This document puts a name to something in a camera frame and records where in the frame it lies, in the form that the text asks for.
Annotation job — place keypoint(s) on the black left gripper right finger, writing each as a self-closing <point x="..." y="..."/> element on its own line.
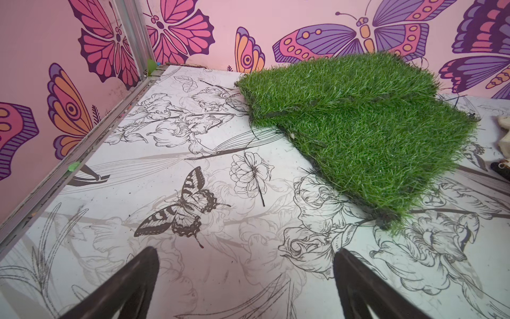
<point x="363" y="294"/>

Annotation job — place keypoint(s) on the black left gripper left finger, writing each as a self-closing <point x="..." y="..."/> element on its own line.
<point x="127" y="293"/>

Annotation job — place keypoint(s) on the green artificial grass mat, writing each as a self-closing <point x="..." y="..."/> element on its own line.
<point x="371" y="125"/>

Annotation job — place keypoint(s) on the aluminium frame post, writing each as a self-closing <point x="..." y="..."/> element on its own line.
<point x="131" y="16"/>

